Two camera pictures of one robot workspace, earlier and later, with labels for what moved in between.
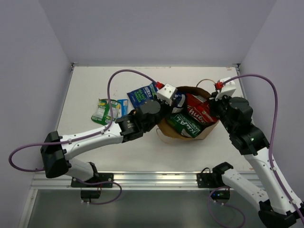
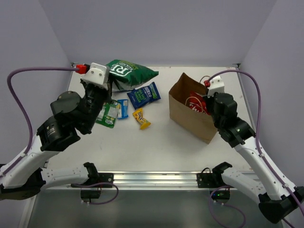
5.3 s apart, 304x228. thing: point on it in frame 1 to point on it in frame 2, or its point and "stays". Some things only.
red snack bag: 198,109 stays
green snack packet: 102,115 stays
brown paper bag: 167,130 to 199,125
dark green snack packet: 183,125 to 126,76
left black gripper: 169,107 to 95,89
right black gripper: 213,103 stays
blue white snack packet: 123,111 stays
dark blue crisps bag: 140,95 stays
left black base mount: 93,194 stays
